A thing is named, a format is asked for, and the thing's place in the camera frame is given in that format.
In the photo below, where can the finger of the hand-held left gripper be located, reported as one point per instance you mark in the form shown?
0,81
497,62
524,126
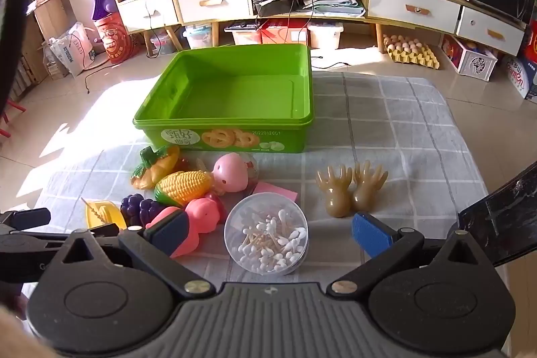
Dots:
33,239
25,218

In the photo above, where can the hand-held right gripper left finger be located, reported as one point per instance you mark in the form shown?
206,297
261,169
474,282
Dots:
170,234

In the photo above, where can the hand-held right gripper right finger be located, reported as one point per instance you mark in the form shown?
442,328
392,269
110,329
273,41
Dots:
371,236

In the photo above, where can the pink toy pig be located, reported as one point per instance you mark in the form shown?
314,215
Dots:
201,215

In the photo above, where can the tan rubber hand toy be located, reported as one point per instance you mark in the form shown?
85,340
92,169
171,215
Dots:
365,194
335,203

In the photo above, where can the purple toy grapes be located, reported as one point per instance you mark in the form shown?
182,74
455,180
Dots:
134,207

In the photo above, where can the yellow toy corn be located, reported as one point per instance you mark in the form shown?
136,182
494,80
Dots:
184,186

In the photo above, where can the yellow toy bowl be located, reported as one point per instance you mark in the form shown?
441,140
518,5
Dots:
107,211

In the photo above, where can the clear cotton swab jar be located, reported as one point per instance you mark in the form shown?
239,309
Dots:
264,236

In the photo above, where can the green plastic box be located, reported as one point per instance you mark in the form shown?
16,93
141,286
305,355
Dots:
235,89

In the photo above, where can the pink capsule ball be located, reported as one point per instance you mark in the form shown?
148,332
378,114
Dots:
230,173

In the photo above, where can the grey plaid tablecloth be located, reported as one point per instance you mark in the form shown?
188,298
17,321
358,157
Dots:
398,131

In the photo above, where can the pink sticky note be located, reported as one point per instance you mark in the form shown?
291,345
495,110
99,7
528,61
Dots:
272,190

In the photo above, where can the black glossy panel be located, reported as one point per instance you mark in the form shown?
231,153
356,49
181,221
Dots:
503,215

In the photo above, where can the white plastic bag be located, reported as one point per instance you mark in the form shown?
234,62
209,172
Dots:
71,49

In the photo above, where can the egg tray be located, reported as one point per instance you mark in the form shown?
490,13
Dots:
411,49

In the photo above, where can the clear storage box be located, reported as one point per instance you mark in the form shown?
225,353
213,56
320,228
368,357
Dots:
199,37

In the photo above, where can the white storage box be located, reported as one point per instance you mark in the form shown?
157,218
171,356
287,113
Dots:
326,35

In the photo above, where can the dark lidded storage box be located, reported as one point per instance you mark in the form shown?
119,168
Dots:
243,34

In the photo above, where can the blue and white carton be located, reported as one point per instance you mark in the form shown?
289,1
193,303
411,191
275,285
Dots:
522,77

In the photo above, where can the red storage box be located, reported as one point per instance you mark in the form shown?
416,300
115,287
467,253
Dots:
285,33

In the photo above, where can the white drawer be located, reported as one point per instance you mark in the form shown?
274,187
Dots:
209,3
411,8
491,26
142,12

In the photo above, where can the red cardboard box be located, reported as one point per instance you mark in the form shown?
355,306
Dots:
530,41

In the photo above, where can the black bag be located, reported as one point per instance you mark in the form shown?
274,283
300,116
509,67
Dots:
272,1

